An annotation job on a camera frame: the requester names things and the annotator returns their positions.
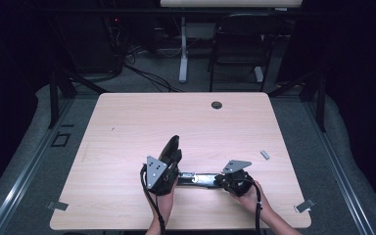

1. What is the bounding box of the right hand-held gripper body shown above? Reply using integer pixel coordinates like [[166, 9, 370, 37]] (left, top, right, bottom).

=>
[[220, 159, 257, 198]]

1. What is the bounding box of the black metal stand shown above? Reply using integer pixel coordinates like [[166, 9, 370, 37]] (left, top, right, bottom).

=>
[[267, 70, 327, 133], [47, 65, 109, 130]]

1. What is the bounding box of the black folding chair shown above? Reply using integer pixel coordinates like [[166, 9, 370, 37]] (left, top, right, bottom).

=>
[[208, 13, 283, 93]]

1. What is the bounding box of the black stapler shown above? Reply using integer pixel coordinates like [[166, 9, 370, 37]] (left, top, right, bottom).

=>
[[158, 134, 225, 190]]

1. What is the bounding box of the right hand-held gripper black cable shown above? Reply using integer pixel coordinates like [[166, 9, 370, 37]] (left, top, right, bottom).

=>
[[250, 177, 263, 235]]

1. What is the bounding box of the dark cabinet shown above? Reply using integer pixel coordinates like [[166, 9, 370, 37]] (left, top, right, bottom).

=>
[[50, 13, 121, 74]]

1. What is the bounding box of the bundle of black floor cables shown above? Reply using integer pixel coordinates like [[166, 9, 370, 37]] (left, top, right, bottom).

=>
[[106, 19, 184, 93]]

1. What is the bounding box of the person's right hand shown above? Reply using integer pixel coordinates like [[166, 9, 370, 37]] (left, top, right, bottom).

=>
[[229, 180, 271, 217]]

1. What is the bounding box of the person's left hand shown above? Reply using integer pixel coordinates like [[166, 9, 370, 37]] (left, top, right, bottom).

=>
[[149, 180, 179, 225]]

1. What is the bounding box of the grey tape piece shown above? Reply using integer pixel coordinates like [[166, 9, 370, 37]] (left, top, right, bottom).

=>
[[293, 198, 317, 213], [46, 201, 70, 212]]

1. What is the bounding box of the aluminium floor rail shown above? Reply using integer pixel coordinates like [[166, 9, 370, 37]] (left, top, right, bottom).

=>
[[305, 101, 376, 235], [0, 97, 76, 235]]

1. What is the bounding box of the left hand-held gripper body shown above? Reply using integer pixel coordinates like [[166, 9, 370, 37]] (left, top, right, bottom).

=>
[[142, 155, 181, 197]]

